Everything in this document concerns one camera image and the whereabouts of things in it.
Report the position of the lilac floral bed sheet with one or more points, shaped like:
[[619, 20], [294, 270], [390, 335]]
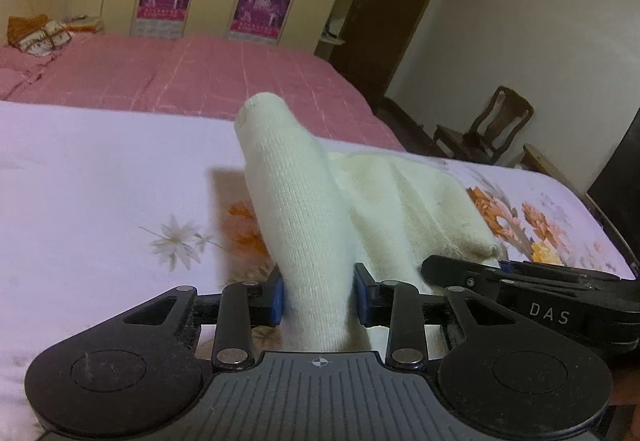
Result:
[[100, 171]]

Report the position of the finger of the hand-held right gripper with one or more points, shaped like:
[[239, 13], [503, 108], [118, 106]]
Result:
[[450, 271], [550, 271]]

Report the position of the dark wooden chair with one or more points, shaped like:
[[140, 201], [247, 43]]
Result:
[[500, 121]]

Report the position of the pink checked bedspread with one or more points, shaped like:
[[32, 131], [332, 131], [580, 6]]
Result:
[[200, 71]]

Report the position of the checkered folded cloth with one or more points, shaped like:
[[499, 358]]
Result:
[[47, 38]]

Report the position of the dark wooden door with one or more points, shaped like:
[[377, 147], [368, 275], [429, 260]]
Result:
[[390, 21]]

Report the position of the black flat panel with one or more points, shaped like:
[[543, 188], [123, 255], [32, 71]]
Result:
[[617, 181]]

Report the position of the orange cloth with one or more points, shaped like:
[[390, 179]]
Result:
[[22, 26]]

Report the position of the striped folded cloth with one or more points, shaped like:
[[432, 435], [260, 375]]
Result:
[[85, 23]]

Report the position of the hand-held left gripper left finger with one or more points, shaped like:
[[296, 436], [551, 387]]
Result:
[[277, 303]]

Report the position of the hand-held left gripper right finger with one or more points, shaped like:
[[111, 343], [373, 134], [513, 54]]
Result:
[[361, 301]]

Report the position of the cream knit garment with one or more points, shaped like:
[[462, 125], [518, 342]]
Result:
[[300, 221]]

